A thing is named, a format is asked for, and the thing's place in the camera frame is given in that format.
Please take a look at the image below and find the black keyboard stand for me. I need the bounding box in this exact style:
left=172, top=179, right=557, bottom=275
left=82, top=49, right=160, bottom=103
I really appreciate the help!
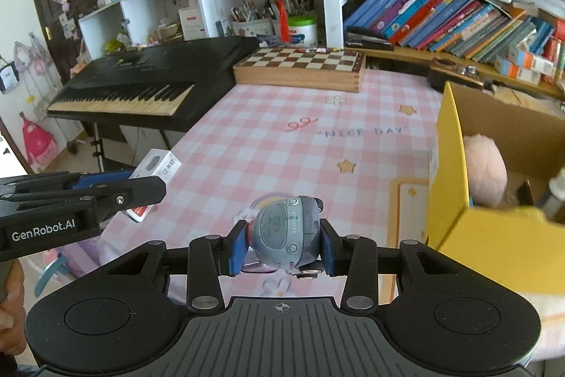
left=68, top=123, right=175, bottom=173

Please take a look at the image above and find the white carton with red label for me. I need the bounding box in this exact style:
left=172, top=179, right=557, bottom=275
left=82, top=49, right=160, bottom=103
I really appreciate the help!
left=179, top=6, right=210, bottom=41

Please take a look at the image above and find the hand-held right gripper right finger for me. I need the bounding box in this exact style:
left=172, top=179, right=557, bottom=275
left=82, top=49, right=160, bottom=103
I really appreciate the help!
left=319, top=219, right=464, bottom=313

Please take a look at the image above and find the black electronic keyboard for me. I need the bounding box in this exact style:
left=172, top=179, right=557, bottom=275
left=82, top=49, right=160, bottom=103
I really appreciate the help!
left=46, top=36, right=259, bottom=134

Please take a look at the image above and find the yellow cardboard box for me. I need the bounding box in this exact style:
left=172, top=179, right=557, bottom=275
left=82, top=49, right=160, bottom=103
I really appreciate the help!
left=426, top=81, right=565, bottom=296

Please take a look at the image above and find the dark wooden box with knobs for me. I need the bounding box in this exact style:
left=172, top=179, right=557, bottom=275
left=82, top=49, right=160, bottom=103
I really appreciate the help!
left=429, top=58, right=486, bottom=92

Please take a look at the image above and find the small white staple box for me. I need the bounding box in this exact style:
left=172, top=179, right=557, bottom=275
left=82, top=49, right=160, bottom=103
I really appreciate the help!
left=126, top=148, right=183, bottom=223

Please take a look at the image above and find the red tassel ornament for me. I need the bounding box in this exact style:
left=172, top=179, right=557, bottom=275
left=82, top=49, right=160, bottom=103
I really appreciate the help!
left=274, top=0, right=291, bottom=44

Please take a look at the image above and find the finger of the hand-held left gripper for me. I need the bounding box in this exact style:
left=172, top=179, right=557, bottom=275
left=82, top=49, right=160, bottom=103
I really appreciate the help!
left=0, top=170, right=134, bottom=195
left=0, top=176, right=167, bottom=224

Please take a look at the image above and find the wooden chess board box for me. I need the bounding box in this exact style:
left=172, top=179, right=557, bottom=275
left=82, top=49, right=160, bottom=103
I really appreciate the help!
left=232, top=47, right=367, bottom=94

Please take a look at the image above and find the orange and white carton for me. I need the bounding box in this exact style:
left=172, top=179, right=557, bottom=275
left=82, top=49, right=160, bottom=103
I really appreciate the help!
left=507, top=45, right=554, bottom=74
left=494, top=55, right=541, bottom=84

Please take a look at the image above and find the light blue curved object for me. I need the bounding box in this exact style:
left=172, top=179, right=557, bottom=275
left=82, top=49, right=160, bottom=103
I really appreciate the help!
left=34, top=252, right=70, bottom=299

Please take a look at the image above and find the pink backpack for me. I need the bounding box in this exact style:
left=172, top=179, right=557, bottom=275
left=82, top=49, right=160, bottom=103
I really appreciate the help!
left=21, top=112, right=58, bottom=166

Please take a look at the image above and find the pink plush pig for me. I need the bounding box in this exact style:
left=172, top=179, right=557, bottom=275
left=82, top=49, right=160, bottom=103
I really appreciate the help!
left=463, top=132, right=508, bottom=207

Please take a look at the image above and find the white and black hanging bag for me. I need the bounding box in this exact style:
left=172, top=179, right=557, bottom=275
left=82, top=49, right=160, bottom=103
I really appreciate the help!
left=0, top=54, right=20, bottom=95

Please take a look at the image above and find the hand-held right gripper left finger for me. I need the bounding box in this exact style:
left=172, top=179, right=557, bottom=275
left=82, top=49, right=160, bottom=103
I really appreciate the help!
left=103, top=219, right=256, bottom=313

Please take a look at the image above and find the row of colourful books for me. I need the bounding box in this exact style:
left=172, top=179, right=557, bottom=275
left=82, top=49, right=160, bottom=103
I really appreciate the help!
left=344, top=0, right=565, bottom=84

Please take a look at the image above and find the pink hanging bag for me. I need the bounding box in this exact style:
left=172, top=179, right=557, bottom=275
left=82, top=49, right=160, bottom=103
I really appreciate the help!
left=13, top=35, right=49, bottom=75

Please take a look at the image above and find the white jar with green lid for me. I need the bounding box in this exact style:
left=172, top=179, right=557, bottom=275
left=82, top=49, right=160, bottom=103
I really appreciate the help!
left=286, top=15, right=319, bottom=47

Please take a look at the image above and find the white orange-bordered paper mat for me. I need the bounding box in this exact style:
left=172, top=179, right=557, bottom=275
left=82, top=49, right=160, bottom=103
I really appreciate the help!
left=388, top=177, right=435, bottom=302

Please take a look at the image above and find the white spray bottle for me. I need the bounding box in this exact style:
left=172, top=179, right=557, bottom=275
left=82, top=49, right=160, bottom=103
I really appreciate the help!
left=542, top=167, right=565, bottom=223

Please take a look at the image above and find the white pen holder with pens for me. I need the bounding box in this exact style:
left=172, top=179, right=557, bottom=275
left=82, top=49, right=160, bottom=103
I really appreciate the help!
left=230, top=0, right=274, bottom=37

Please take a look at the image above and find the person's left hand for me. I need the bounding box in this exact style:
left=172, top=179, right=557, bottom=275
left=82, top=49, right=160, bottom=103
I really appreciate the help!
left=0, top=260, right=27, bottom=365

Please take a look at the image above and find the grey-blue toy car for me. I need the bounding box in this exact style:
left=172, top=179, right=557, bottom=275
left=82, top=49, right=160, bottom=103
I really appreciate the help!
left=249, top=195, right=325, bottom=278

